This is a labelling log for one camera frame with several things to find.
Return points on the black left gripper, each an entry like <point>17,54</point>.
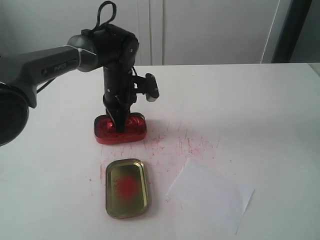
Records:
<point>118,94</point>

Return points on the white paper sheet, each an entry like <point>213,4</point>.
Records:
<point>208,193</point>

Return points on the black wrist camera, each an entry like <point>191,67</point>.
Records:
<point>147,86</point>

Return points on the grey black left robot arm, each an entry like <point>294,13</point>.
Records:
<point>109,47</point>

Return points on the red ink paste tin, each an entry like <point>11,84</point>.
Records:
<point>135,130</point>

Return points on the white zip tie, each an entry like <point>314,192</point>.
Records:
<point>81,52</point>

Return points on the white cabinet with doors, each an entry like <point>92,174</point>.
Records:
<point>170,32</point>

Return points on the gold metal tin lid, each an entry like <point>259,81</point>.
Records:
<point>126,188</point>

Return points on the red rubber stamp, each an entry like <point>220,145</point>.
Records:
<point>110,127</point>

